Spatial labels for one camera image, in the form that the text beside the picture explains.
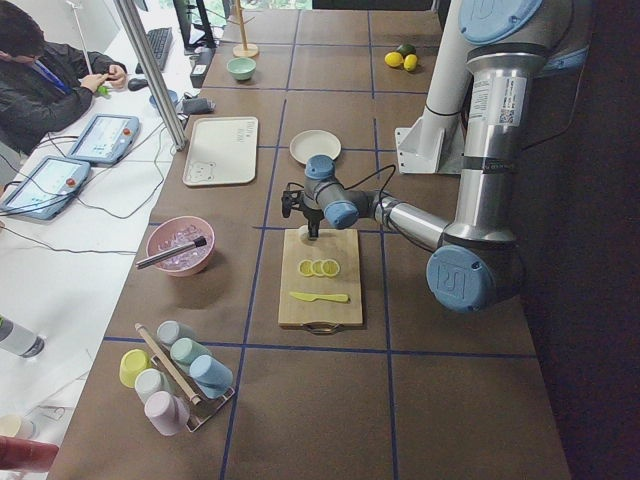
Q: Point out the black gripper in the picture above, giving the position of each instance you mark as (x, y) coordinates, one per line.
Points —
(313, 218)

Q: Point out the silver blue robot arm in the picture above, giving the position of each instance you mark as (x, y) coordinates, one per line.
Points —
(490, 54)

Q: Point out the cream tray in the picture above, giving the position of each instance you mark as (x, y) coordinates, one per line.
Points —
(222, 151)

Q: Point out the wooden cutting board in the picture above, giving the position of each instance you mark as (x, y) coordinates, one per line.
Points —
(321, 316)

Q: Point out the lemon slices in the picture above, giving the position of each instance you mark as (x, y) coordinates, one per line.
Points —
(328, 268)

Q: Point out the yellow plastic knife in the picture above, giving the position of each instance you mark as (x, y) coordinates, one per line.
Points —
(311, 297)

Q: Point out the white plate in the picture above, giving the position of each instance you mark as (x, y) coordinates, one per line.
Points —
(309, 143)

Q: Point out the pink bowl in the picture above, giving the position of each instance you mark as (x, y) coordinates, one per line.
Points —
(178, 231)

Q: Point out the grey folded cloth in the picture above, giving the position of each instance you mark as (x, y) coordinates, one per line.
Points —
(197, 106)

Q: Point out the green bowl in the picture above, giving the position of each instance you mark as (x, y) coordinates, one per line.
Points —
(241, 68)

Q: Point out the green cup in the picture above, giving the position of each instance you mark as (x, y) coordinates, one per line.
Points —
(185, 350)

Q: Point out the grey cup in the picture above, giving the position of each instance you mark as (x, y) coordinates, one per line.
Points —
(170, 331)

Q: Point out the blue cup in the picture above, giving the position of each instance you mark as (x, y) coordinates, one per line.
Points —
(212, 377)

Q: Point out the yellow lemon left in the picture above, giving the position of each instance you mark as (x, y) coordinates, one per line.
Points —
(394, 59)

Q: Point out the yellow lemon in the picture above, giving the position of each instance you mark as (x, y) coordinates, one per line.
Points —
(394, 59)
(410, 62)

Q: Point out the wooden mug stand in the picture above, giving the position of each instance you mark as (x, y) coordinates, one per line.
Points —
(244, 49)

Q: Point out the yellow lemon right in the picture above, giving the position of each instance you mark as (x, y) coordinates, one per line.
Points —
(410, 62)

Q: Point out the blue bowl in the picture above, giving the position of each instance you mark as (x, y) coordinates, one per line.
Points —
(173, 98)

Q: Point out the green lime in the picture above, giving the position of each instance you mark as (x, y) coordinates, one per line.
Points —
(406, 49)

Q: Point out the black device box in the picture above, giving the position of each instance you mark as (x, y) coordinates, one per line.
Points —
(200, 64)

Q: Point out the cup rack with rod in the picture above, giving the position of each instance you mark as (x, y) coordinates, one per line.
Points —
(201, 407)

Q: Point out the yellow cup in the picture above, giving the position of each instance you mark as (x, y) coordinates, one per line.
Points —
(132, 363)

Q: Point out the white cup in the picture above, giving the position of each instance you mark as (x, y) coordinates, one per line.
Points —
(150, 381)

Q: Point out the upper teach pendant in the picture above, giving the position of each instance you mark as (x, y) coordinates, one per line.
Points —
(105, 139)

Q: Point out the teach pendant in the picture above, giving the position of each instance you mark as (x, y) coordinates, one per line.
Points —
(48, 189)
(105, 139)

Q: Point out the computer mouse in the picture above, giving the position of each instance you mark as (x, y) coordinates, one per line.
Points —
(136, 84)

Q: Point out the black monitor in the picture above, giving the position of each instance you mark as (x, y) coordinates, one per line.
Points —
(198, 22)

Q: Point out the pink cup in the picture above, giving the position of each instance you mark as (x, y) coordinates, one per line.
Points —
(168, 413)

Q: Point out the black keyboard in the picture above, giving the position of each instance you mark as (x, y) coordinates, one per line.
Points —
(160, 41)

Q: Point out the lower teach pendant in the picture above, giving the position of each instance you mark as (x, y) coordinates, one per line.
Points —
(48, 189)

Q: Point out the seated person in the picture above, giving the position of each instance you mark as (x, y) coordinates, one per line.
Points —
(45, 86)

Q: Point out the clear water bottle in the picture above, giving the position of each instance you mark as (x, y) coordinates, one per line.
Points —
(18, 340)

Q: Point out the paper cup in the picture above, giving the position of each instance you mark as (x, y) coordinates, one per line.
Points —
(16, 426)

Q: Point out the red bottle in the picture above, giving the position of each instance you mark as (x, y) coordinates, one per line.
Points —
(27, 455)

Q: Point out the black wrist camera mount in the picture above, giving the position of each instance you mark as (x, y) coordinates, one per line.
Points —
(291, 199)

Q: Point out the black handled utensil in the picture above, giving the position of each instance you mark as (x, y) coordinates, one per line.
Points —
(171, 252)

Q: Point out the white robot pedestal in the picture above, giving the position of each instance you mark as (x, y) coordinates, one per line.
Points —
(435, 142)

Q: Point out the aluminium frame post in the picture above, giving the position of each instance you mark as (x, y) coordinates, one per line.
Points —
(135, 31)

